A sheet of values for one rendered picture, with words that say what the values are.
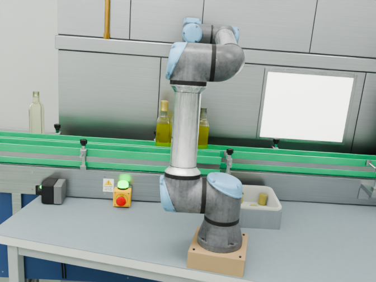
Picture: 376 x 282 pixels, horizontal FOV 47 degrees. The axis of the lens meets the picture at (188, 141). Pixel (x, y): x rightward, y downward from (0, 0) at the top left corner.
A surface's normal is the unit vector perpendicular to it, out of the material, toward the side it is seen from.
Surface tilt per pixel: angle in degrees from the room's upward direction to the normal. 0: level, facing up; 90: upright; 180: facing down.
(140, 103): 90
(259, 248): 0
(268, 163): 90
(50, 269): 90
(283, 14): 90
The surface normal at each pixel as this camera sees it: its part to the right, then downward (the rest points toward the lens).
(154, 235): 0.07, -0.96
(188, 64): 0.00, 0.14
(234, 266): -0.20, 0.27
